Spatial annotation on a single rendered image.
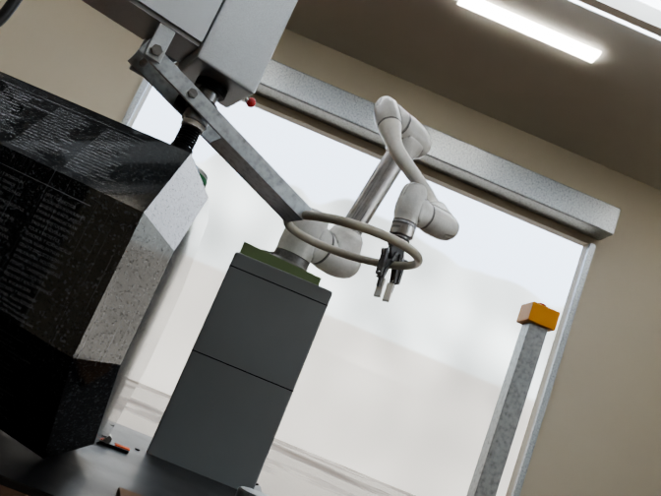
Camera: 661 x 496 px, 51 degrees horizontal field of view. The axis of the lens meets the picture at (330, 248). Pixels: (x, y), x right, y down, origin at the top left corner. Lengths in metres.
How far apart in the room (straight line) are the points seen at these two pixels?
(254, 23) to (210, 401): 1.30
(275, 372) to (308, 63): 5.32
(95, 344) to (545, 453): 6.14
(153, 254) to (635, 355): 6.63
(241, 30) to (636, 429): 6.36
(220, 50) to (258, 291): 0.94
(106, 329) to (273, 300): 1.16
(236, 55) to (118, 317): 0.91
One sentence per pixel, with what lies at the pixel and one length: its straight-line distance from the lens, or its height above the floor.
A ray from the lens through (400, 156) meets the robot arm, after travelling 2.76.
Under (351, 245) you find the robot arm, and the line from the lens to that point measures 2.91.
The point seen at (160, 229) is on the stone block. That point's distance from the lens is 1.59.
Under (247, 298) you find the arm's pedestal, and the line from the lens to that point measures 2.61.
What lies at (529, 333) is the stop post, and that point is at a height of 0.96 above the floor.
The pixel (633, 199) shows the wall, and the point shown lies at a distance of 8.13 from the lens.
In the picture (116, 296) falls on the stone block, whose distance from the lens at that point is 1.54.
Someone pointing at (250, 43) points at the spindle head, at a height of 1.25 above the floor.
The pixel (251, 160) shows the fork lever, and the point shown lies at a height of 0.96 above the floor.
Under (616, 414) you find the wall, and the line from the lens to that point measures 7.64.
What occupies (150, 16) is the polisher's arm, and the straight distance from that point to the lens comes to 2.09.
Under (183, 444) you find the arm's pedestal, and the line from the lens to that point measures 2.59.
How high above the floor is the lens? 0.30
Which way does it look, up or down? 14 degrees up
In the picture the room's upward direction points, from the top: 22 degrees clockwise
